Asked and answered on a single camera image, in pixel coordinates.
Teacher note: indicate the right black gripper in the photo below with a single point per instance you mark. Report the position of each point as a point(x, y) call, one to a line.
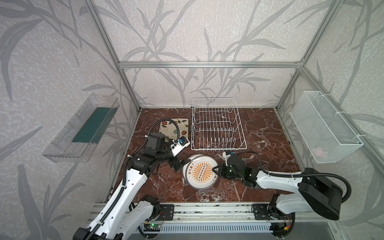
point(223, 169)

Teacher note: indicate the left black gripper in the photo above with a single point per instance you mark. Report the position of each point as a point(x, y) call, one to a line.
point(174, 162)

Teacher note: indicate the white round plate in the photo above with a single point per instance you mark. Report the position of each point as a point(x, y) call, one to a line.
point(212, 163)
point(198, 172)

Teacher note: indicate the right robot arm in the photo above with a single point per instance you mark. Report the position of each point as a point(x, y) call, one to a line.
point(307, 191)

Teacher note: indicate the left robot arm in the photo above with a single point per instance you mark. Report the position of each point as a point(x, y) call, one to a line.
point(118, 219)

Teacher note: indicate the green circuit board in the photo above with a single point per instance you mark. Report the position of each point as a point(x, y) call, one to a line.
point(152, 227)

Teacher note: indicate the pink object in basket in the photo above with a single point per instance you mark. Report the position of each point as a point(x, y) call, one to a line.
point(319, 152)

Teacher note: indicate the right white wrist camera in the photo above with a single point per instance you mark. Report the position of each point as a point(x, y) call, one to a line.
point(226, 156)

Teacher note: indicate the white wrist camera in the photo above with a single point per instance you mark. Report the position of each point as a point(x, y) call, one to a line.
point(226, 156)
point(179, 145)

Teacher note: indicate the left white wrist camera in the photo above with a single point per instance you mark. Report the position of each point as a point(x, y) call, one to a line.
point(179, 145)

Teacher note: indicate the white wire dish rack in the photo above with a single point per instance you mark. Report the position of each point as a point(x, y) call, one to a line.
point(217, 125)

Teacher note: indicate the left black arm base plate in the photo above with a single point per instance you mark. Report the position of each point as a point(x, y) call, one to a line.
point(163, 212)

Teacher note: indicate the aluminium mounting rail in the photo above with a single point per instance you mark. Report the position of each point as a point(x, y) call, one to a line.
point(216, 212)

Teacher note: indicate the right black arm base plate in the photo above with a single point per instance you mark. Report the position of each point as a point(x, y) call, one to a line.
point(265, 212)

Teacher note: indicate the clear plastic wall bin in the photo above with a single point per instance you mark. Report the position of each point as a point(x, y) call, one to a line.
point(79, 138)

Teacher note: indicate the aluminium frame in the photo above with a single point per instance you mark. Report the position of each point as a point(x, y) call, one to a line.
point(345, 62)

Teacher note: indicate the white mesh wall basket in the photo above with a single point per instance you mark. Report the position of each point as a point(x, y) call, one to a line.
point(321, 125)

